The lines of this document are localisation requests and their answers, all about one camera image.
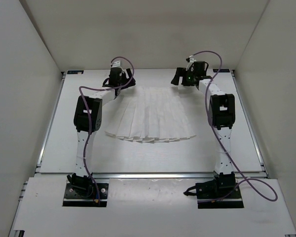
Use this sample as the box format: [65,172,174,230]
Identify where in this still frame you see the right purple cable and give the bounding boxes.
[191,51,278,203]

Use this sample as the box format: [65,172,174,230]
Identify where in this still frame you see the right blue table label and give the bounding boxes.
[213,69,230,73]

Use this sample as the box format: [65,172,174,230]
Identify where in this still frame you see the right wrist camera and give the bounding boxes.
[186,55,196,71]

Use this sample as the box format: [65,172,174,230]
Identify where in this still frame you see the blue table label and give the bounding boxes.
[213,69,230,73]
[67,70,84,75]

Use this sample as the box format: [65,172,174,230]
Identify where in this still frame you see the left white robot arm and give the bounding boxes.
[68,66,136,197]

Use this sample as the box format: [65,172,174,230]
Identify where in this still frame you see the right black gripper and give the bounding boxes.
[172,68,197,87]

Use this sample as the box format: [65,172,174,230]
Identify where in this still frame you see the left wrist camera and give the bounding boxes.
[111,60,122,69]

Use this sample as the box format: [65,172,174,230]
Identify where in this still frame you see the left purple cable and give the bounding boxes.
[78,56,136,205]

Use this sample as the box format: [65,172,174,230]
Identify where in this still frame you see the left blue table label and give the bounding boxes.
[67,70,84,75]

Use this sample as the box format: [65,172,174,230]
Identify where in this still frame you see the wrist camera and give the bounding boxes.
[111,60,122,69]
[186,55,196,71]

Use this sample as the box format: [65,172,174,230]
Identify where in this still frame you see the white pleated skirt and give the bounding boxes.
[105,86,196,143]

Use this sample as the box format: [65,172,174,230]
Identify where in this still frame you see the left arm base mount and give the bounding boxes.
[63,173,109,207]

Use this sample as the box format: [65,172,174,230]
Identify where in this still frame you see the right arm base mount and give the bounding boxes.
[184,172,244,209]

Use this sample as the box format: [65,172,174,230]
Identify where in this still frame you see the purple cable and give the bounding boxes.
[78,56,136,205]
[191,51,278,203]

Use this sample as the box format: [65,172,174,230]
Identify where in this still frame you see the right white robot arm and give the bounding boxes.
[171,58,236,198]

